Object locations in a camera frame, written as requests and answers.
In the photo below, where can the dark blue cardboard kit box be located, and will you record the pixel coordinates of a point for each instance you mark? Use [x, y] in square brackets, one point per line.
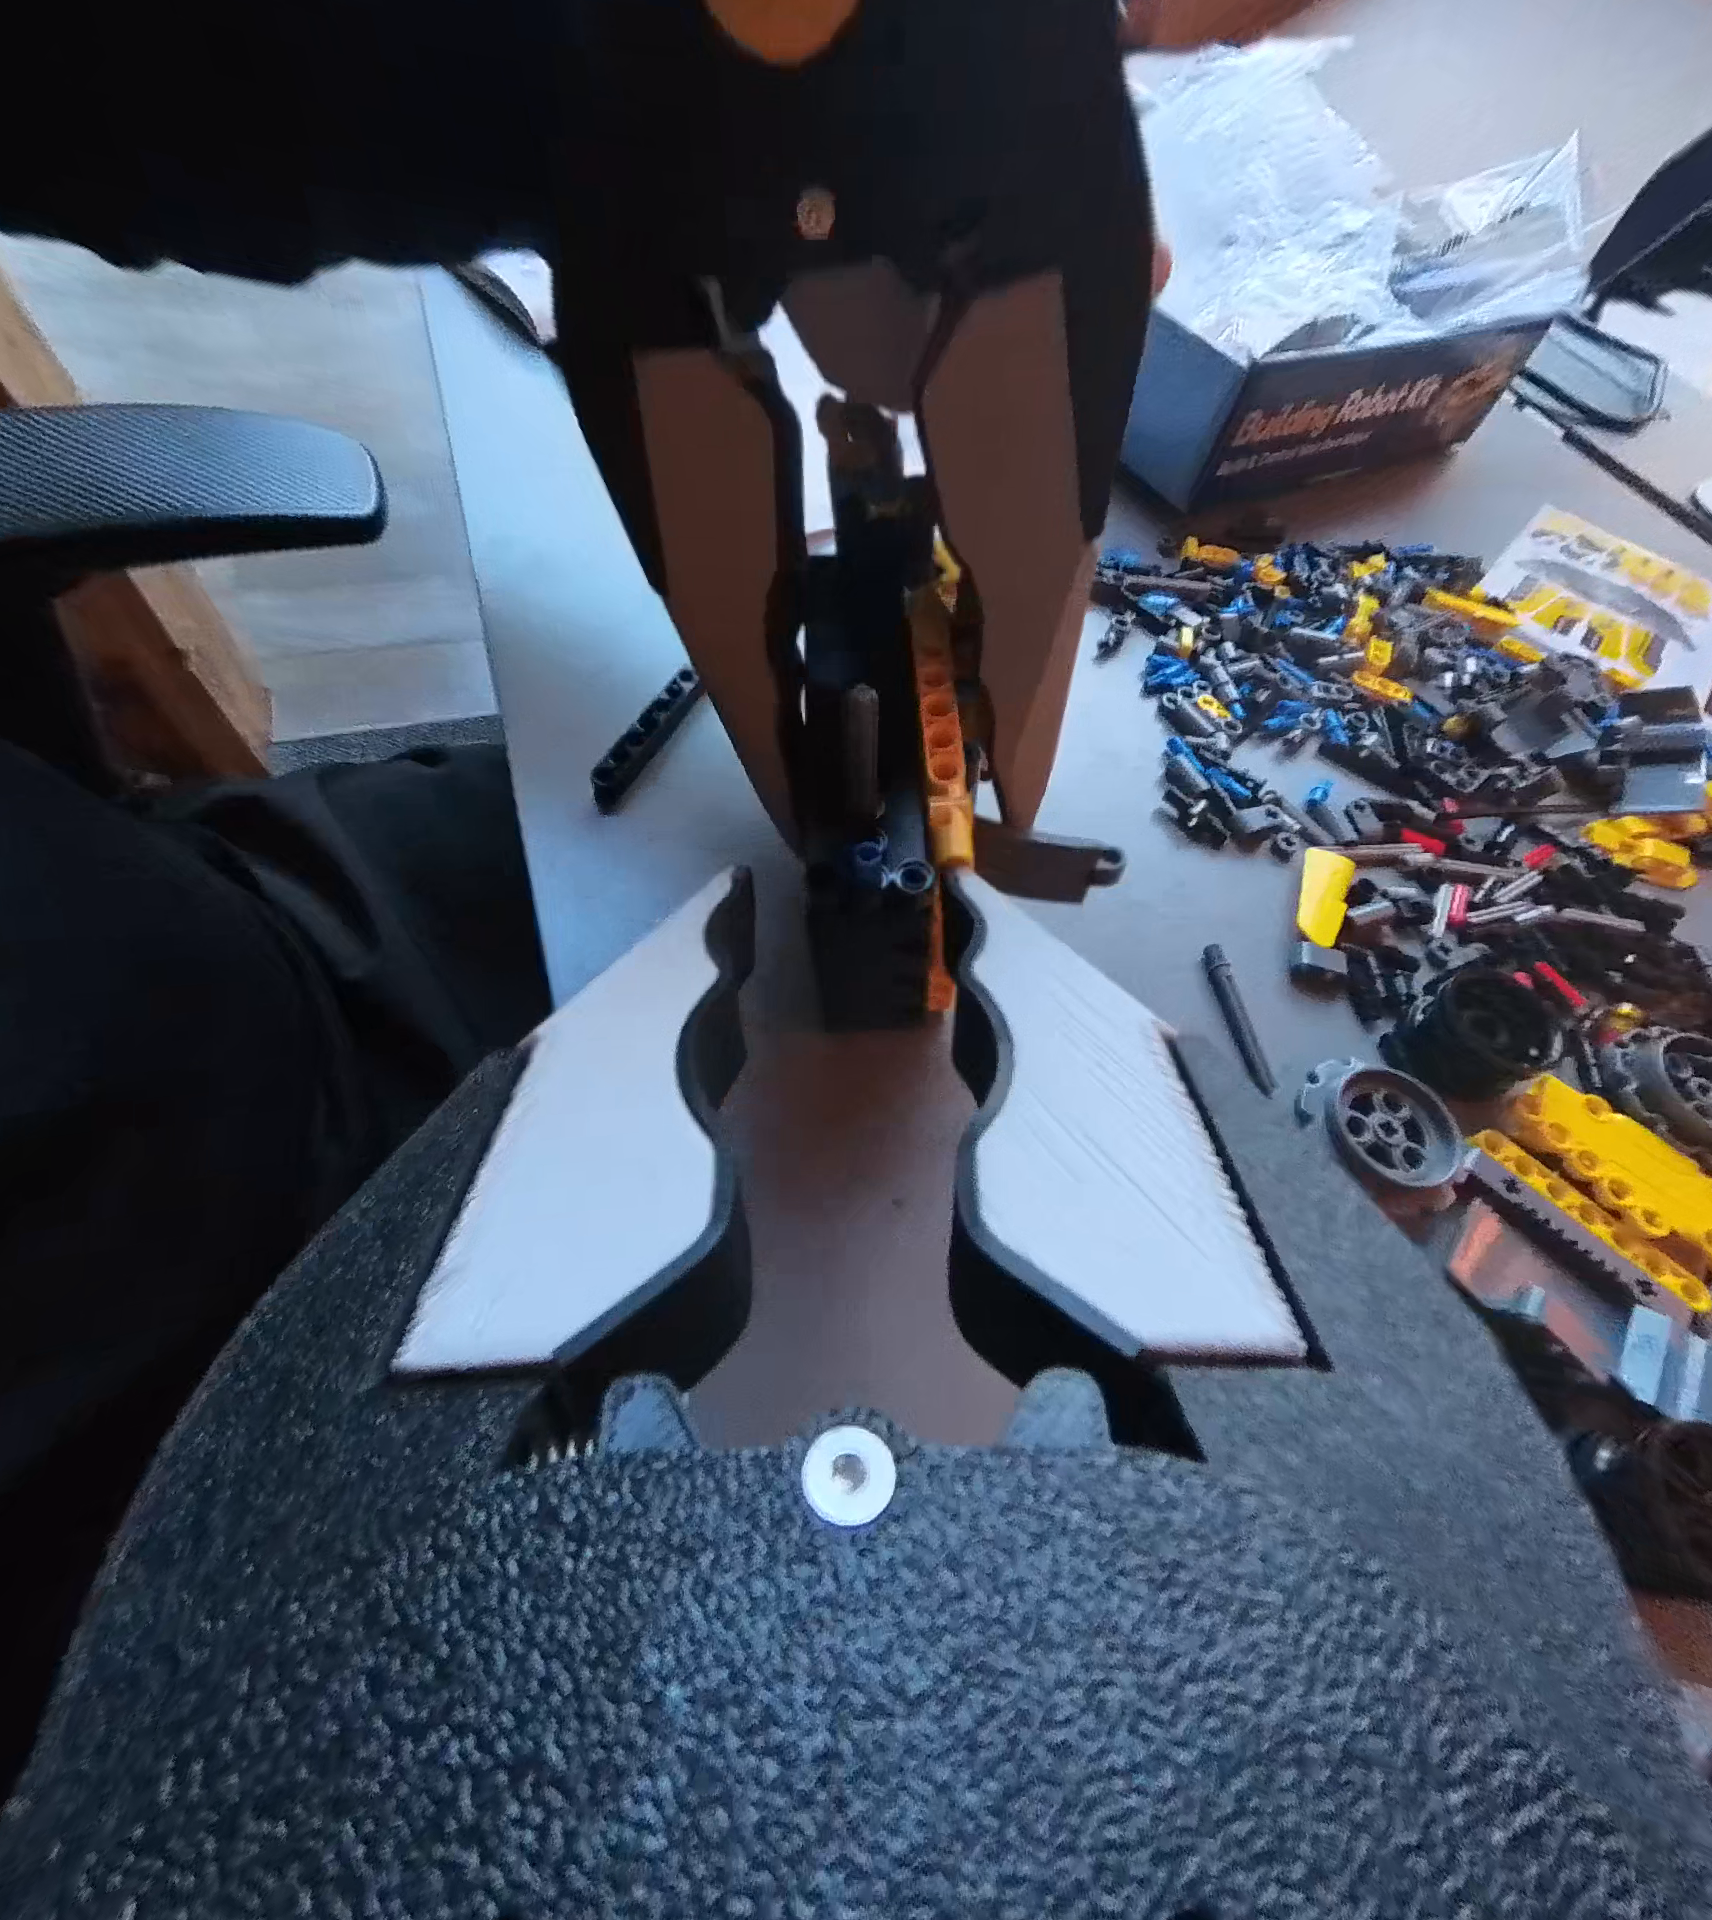
[1337, 429]

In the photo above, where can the grey wheel hub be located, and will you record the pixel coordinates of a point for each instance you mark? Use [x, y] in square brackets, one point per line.
[1697, 1091]
[1389, 1129]

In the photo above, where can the dark grey axle rod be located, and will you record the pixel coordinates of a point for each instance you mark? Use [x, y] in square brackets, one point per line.
[1238, 1020]
[859, 751]

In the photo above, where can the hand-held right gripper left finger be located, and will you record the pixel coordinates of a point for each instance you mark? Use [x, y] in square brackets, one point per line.
[587, 1184]

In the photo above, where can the clear plastic bags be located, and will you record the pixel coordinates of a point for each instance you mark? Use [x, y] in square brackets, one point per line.
[1291, 194]

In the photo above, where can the yellow and grey brick assembly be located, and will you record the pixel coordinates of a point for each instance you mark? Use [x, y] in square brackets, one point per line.
[1636, 1184]

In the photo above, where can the yellow toy brick vehicle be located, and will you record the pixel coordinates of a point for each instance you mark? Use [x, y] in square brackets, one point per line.
[871, 931]

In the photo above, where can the long black holed beam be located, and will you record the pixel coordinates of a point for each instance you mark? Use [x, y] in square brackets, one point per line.
[646, 738]

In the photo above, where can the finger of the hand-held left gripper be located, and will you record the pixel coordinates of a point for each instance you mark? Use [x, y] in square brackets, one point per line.
[1021, 524]
[728, 571]

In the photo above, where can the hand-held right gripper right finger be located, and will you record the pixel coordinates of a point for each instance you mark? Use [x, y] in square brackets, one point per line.
[1110, 1184]

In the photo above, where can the black office chair armrest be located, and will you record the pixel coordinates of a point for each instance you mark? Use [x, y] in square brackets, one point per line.
[121, 480]

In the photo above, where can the yellow curved panel piece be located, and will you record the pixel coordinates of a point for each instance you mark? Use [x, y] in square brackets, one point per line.
[1324, 896]

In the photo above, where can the pile of small brick parts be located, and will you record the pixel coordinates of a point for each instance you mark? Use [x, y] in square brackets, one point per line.
[1396, 704]

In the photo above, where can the yellow and grey sticker sheet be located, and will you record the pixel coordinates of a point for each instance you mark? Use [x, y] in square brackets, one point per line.
[1591, 601]

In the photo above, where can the grey desk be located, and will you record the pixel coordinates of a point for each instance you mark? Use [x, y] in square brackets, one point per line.
[616, 601]

